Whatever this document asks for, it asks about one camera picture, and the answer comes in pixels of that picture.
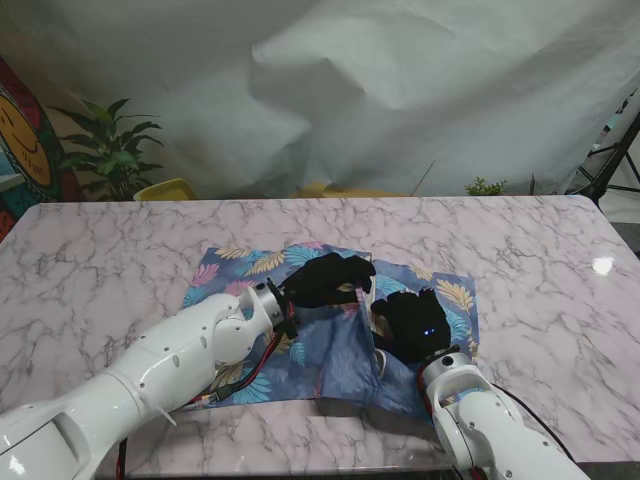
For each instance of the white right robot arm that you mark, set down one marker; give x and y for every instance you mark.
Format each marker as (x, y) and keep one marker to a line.
(480, 425)

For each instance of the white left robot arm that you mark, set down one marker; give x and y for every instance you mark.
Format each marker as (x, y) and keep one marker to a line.
(130, 390)

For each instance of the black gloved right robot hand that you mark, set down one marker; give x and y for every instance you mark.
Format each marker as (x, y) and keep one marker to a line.
(415, 327)

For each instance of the blue leaf print pillowcase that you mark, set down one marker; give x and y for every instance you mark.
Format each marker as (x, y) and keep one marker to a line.
(325, 360)

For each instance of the black tripod stand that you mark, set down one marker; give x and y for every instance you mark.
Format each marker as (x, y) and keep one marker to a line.
(612, 160)

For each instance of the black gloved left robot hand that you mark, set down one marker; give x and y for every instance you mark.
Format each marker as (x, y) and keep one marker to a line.
(325, 282)

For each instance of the thin brown stick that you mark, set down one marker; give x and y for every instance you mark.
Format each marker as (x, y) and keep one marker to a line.
(424, 176)

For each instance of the colourful smiley painted board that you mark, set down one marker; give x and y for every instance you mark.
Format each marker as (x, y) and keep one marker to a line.
(25, 140)

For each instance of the yellow plastic chair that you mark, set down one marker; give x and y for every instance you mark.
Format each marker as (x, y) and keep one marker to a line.
(165, 190)

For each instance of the large green potted plant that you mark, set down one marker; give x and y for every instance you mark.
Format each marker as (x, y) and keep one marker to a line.
(112, 150)

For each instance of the small green plant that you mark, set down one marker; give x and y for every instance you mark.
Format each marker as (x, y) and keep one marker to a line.
(484, 188)

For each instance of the white pillow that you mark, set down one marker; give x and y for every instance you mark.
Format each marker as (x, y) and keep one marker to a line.
(378, 345)

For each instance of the white backdrop sheet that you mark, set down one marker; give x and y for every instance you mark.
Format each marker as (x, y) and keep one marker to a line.
(350, 75)

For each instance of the mustard yellow fabric item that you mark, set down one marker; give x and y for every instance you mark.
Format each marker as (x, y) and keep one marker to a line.
(320, 190)

